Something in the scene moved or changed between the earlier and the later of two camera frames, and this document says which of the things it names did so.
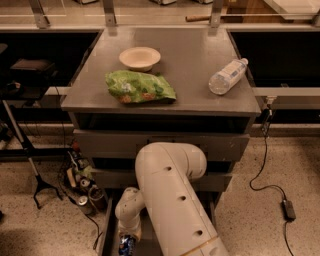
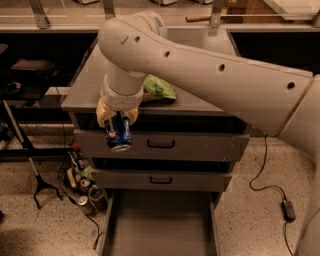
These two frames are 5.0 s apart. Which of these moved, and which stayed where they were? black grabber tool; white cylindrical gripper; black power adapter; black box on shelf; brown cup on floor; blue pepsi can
Moved: white cylindrical gripper; blue pepsi can
Stayed: black power adapter; black box on shelf; black grabber tool; brown cup on floor
